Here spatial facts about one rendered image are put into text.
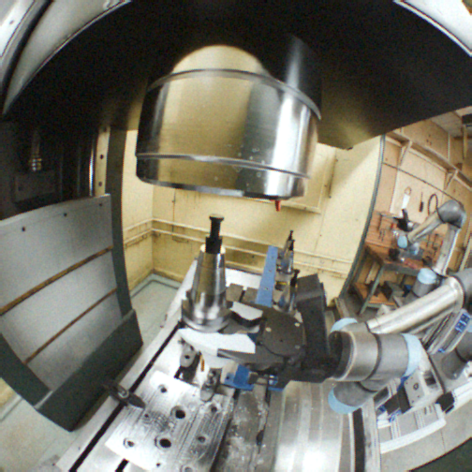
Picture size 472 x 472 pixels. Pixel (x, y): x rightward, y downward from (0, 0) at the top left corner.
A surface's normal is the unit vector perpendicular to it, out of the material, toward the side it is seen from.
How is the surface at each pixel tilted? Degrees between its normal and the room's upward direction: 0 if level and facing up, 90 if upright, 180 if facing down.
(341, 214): 89
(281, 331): 1
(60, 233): 90
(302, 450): 8
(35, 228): 91
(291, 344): 1
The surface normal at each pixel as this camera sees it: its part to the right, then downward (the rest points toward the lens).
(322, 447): 0.11, -0.88
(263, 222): -0.23, 0.29
